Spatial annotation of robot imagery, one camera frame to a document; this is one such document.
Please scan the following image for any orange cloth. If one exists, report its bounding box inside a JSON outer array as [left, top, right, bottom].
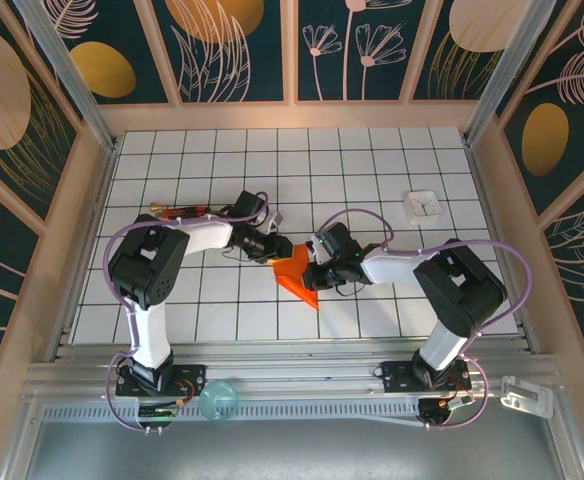
[[271, 243, 321, 311]]

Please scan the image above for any white square clock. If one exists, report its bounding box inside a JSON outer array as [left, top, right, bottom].
[[402, 190, 443, 226]]

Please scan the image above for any orange black utility knife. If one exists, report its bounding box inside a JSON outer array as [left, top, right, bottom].
[[156, 204, 211, 222]]

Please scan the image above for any clear teal glass bowl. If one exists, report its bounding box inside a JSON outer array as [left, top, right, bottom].
[[198, 379, 239, 422]]

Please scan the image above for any small black circuit board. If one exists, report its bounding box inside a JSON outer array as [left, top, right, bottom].
[[136, 401, 183, 420], [418, 397, 476, 426]]

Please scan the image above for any aluminium front rail frame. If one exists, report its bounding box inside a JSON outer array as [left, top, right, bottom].
[[21, 339, 563, 401]]

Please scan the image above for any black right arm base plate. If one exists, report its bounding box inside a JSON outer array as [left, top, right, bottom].
[[380, 360, 472, 396]]

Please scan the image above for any grey slotted cable duct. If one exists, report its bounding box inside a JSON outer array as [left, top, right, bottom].
[[39, 402, 423, 424]]

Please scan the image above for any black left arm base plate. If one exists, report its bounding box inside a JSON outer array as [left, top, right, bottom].
[[115, 363, 208, 397]]

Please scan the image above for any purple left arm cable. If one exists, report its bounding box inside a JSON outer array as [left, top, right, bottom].
[[102, 192, 272, 434]]

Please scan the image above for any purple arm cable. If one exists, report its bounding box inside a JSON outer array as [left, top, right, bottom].
[[102, 192, 272, 434], [313, 208, 532, 432]]

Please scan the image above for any aluminium side rail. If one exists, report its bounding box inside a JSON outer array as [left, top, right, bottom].
[[464, 139, 541, 354], [46, 142, 121, 361]]

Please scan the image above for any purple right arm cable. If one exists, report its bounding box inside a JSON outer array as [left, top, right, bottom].
[[313, 208, 532, 432]]

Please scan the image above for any white bracket clip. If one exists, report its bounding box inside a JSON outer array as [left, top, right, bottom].
[[499, 375, 556, 419]]

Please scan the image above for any aluminium corner post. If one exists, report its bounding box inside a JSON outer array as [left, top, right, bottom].
[[14, 0, 121, 151], [464, 0, 573, 146]]

